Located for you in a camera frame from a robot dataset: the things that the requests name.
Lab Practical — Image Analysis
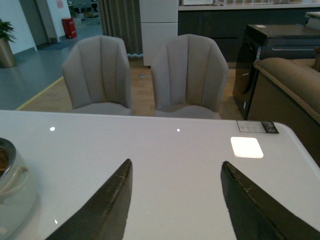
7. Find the dark kitchen counter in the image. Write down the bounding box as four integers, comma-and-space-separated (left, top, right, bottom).
178, 0, 320, 63

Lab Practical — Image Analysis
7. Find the green potted plant gold planter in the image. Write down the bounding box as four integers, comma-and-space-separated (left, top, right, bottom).
0, 19, 16, 68

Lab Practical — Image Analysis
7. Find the blue floor mat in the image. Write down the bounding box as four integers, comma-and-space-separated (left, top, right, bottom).
41, 42, 71, 51

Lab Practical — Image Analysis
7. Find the yellow corn cob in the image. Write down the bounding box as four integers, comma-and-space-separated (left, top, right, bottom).
0, 148, 10, 176

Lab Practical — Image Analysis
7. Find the beige upholstered chair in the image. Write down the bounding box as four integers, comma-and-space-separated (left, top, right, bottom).
62, 35, 133, 116
151, 34, 229, 120

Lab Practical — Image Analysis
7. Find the white tall cabinet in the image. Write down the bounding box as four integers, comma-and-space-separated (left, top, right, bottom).
139, 0, 179, 67

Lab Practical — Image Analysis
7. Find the left beige upholstered chair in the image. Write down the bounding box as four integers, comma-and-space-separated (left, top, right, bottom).
62, 35, 133, 116

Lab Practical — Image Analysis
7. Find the black washing machine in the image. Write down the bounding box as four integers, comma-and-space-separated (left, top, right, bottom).
233, 24, 320, 119

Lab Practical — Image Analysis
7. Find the red box on floor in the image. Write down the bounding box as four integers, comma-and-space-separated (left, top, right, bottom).
61, 17, 77, 39

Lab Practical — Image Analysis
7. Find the beige electric cooking pot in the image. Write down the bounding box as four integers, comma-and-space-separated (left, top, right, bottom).
0, 138, 37, 240

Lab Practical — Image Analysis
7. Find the brown sofa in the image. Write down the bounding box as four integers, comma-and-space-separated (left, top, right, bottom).
246, 57, 320, 168

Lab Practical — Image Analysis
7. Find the label sticker on table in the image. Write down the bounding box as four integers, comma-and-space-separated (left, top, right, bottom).
236, 120, 279, 134

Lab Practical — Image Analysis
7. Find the right beige upholstered chair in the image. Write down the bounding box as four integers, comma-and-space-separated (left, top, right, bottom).
151, 34, 229, 120

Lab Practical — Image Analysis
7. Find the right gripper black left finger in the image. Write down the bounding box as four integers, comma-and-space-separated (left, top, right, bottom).
47, 158, 133, 240

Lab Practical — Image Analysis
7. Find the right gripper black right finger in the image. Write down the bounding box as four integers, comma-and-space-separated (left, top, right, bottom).
220, 161, 320, 240

